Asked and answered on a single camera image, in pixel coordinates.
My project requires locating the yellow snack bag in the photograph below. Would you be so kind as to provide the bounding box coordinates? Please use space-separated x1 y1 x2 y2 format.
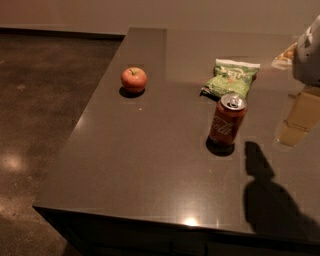
271 43 297 70

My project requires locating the red apple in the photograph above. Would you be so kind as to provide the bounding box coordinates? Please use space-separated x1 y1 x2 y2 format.
121 67 147 94

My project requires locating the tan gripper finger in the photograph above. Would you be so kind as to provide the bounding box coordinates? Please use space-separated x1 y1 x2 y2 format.
278 86 320 146

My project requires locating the green chip bag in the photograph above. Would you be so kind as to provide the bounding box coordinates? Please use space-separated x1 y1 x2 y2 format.
201 59 260 98

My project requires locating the red coke can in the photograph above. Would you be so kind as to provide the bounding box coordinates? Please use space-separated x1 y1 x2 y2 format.
209 93 247 147

